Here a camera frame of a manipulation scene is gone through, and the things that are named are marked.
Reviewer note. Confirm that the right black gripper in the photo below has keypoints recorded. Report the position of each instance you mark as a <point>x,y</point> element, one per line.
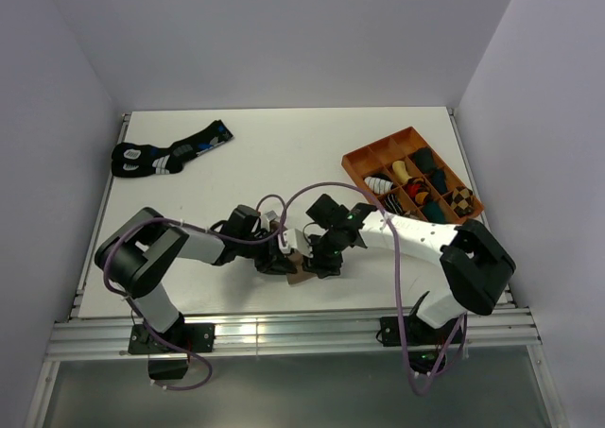
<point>319,265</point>

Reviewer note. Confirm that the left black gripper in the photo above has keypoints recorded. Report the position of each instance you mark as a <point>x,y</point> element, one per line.
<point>273,261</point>

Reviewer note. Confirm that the brown sock red stripes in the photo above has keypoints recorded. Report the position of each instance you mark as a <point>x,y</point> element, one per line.
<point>300,275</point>

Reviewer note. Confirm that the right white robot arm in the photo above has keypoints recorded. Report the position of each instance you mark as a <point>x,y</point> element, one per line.
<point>476,268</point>

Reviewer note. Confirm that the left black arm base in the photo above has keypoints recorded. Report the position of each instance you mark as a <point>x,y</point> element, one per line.
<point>192,337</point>

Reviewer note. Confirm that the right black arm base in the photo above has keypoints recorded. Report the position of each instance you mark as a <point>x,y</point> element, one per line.
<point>418,334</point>

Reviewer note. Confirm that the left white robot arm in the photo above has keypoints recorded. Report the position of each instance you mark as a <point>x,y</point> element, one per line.
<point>136,257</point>

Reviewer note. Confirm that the black white striped rolled sock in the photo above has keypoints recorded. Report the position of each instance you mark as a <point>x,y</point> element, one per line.
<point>393,205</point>

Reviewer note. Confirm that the yellow rolled sock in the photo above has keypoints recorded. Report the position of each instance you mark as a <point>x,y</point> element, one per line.
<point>399,170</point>

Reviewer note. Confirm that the red black rolled sock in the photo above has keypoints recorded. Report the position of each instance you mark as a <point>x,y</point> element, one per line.
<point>418,191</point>

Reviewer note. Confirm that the orange compartment tray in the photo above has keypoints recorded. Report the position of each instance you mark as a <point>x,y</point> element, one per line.
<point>377,158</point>

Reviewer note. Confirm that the black blue patterned sock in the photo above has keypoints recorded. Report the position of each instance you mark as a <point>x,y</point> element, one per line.
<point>132,161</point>

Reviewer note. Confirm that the dark teal rolled sock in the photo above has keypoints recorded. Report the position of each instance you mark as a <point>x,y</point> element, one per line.
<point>438,180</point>

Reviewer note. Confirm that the dark green rolled sock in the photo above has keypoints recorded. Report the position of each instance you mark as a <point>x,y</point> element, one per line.
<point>424,160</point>

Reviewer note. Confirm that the brown checkered rolled sock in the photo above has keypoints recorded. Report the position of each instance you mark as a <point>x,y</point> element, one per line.
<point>462,201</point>

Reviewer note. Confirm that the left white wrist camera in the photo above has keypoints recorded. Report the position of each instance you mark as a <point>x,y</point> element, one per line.
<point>268,218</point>

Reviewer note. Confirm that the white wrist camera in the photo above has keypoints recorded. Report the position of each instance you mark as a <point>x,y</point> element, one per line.
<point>294,241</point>
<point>268,218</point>

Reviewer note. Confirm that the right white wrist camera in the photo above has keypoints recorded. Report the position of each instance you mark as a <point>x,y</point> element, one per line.
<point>294,241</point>

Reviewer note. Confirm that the aluminium table rail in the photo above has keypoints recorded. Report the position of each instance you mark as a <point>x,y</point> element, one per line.
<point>298,333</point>

